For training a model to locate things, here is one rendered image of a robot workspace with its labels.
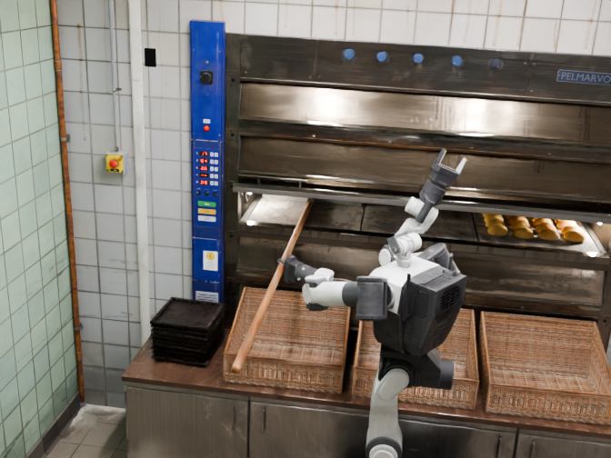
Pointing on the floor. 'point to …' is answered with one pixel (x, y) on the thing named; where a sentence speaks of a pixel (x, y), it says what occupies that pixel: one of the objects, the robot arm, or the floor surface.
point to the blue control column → (214, 96)
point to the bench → (318, 420)
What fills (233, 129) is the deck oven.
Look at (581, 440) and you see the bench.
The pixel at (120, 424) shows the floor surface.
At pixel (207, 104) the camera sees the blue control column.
